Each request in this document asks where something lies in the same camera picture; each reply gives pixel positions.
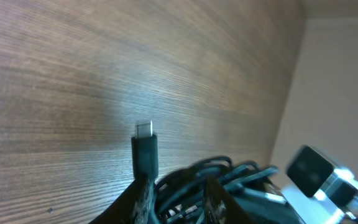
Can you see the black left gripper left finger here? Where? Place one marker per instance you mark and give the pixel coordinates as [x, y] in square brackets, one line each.
[133, 206]

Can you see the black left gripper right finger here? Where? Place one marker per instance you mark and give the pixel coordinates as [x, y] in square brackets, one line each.
[220, 207]

